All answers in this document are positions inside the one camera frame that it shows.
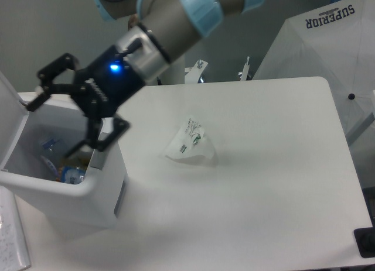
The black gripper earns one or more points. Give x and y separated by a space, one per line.
98 90

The crushed clear plastic bottle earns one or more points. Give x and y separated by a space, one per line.
51 150

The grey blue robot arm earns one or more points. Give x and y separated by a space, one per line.
165 31

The white trash can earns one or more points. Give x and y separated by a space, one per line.
86 188

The blue yellow snack packet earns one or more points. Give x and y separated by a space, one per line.
72 170

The crumpled white plastic wrapper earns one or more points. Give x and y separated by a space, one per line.
191 145

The white paper notebook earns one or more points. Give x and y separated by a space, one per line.
14 250

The white superior umbrella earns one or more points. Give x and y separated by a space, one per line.
335 42

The black device at edge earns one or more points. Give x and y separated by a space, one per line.
365 241

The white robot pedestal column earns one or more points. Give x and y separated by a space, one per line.
175 74

